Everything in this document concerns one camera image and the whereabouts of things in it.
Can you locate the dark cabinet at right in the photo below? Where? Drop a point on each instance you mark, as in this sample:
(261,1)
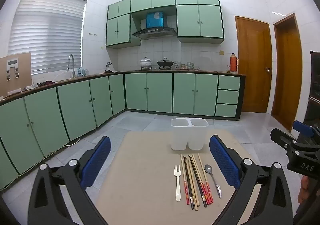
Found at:
(313,111)

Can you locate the red-handled chopstick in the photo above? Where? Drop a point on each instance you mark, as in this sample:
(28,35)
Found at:
(202,183)
(209,193)
(185,181)

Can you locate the green upper kitchen cabinets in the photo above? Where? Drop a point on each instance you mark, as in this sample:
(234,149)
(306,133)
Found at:
(129,22)

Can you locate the green lower kitchen cabinets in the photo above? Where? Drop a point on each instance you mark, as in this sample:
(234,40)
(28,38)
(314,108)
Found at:
(39,122)

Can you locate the orange thermos flask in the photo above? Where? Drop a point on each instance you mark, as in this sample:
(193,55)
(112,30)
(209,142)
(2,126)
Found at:
(233,63)

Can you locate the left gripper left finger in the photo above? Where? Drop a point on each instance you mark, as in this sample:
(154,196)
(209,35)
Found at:
(47,206)

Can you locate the blue box above hood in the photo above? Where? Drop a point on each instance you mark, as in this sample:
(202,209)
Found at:
(155,19)

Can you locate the white two-compartment utensil holder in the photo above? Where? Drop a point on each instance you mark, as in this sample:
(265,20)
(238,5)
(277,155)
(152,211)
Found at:
(188,133)

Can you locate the metal spoon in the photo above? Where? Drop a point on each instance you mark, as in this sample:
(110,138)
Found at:
(208,169)

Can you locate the white cooking pot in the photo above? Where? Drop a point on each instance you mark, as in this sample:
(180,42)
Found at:
(146,64)

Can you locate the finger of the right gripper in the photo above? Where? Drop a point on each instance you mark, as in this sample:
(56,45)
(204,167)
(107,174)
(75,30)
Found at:
(303,128)
(283,140)

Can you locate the green kitchen cabinets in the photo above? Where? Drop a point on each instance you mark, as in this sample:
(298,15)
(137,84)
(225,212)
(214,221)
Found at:
(39,122)
(129,22)

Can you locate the right hand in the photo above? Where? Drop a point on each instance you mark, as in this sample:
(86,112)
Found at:
(304,190)

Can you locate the brown wooden door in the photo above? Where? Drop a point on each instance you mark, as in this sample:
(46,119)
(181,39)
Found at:
(255,62)
(289,71)

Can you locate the black wok pan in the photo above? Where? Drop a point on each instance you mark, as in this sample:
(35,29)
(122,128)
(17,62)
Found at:
(165,64)

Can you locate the white window blinds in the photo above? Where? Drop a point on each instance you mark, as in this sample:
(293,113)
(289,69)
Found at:
(50,30)

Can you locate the white plastic fork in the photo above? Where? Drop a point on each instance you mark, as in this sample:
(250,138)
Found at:
(177,174)

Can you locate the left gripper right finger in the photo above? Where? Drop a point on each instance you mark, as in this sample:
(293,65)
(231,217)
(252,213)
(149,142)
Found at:
(273,204)

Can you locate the black range hood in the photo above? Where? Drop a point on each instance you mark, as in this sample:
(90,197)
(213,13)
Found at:
(155,32)

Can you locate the chrome kitchen faucet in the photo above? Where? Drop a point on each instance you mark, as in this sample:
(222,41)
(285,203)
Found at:
(71,62)

